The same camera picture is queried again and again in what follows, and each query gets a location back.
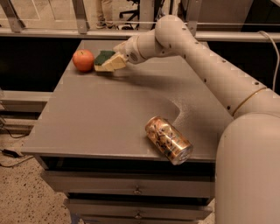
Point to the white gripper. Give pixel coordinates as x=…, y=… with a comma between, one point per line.
x=130, y=50

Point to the green and yellow sponge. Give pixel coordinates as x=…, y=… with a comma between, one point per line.
x=102, y=58

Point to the grey drawer cabinet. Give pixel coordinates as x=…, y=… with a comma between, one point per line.
x=91, y=142

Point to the gold beverage can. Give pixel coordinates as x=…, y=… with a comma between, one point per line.
x=168, y=140

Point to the black office chair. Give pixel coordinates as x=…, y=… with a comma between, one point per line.
x=132, y=13

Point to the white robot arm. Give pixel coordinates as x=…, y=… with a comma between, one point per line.
x=247, y=173

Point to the metal railing frame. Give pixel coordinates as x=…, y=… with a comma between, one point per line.
x=76, y=19

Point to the red apple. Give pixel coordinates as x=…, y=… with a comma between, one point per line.
x=83, y=60

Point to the person legs in background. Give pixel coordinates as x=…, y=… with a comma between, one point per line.
x=104, y=14

